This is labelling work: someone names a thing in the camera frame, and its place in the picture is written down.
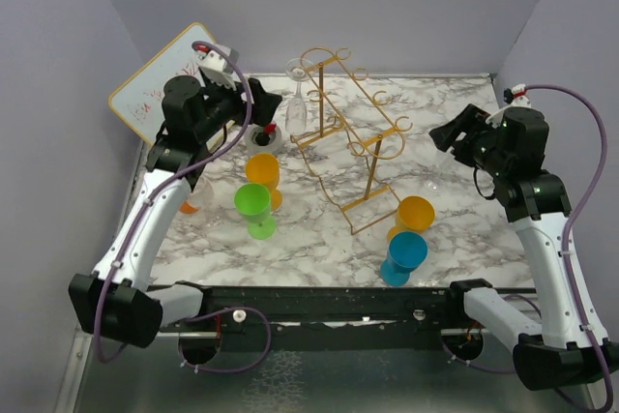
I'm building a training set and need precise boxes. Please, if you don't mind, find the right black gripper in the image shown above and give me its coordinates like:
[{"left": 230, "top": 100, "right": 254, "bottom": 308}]
[{"left": 430, "top": 103, "right": 511, "bottom": 177}]

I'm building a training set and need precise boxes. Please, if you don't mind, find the clear wine glass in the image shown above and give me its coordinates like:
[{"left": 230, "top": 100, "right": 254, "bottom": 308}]
[{"left": 285, "top": 58, "right": 310, "bottom": 136}]

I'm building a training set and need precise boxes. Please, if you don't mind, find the yellow goblet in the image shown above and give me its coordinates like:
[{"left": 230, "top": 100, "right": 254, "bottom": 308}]
[
  {"left": 387, "top": 195, "right": 435, "bottom": 241},
  {"left": 245, "top": 153, "right": 283, "bottom": 211}
]

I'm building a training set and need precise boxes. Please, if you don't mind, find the blue goblet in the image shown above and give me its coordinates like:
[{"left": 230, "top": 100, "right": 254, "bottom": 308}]
[{"left": 379, "top": 231, "right": 428, "bottom": 286}]

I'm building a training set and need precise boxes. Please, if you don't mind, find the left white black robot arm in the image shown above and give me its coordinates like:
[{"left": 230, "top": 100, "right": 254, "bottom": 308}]
[{"left": 69, "top": 75, "right": 282, "bottom": 348}]

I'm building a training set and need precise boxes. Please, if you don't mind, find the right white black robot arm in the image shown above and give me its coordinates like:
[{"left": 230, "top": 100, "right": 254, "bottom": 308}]
[{"left": 429, "top": 104, "right": 618, "bottom": 391}]

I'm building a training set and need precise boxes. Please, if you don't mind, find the grey holder with marker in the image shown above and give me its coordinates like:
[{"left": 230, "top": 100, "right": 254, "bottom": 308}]
[{"left": 244, "top": 122, "right": 283, "bottom": 156}]

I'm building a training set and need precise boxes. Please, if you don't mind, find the clear glass right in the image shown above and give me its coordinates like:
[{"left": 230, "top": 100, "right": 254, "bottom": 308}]
[{"left": 424, "top": 150, "right": 458, "bottom": 192}]

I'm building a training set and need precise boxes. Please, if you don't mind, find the green goblet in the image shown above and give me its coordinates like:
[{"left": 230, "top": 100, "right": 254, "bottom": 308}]
[{"left": 234, "top": 183, "right": 277, "bottom": 240}]

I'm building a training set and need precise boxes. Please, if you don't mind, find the clear glass left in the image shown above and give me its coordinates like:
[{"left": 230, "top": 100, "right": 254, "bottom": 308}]
[{"left": 186, "top": 176, "right": 214, "bottom": 213}]

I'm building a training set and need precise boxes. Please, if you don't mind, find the whiteboard with red writing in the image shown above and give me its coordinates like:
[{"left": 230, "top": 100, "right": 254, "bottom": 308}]
[{"left": 108, "top": 22, "right": 215, "bottom": 146}]

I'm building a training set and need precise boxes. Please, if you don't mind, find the orange cup left back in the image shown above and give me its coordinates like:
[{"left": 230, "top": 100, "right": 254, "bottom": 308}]
[{"left": 180, "top": 202, "right": 198, "bottom": 215}]

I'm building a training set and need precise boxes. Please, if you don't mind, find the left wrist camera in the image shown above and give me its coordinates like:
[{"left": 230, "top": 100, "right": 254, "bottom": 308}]
[{"left": 192, "top": 42, "right": 236, "bottom": 90}]

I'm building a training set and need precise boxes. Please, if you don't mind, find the gold wire glass rack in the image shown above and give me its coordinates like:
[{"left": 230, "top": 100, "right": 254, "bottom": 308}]
[{"left": 288, "top": 46, "right": 412, "bottom": 235}]

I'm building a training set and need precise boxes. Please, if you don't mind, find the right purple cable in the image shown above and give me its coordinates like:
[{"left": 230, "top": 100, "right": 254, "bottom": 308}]
[{"left": 442, "top": 84, "right": 615, "bottom": 409}]

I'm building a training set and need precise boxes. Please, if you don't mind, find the purple cable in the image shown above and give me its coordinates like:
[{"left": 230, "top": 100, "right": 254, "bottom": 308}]
[
  {"left": 442, "top": 84, "right": 615, "bottom": 409},
  {"left": 94, "top": 41, "right": 273, "bottom": 376}
]

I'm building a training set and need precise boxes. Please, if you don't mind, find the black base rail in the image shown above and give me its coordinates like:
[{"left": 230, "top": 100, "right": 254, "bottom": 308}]
[{"left": 154, "top": 278, "right": 538, "bottom": 352}]

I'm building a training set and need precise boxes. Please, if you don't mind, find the aluminium extrusion rail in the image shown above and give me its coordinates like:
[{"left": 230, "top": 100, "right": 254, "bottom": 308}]
[{"left": 157, "top": 328, "right": 221, "bottom": 339}]

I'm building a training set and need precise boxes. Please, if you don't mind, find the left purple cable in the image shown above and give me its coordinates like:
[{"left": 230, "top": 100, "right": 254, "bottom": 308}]
[{"left": 94, "top": 41, "right": 273, "bottom": 376}]

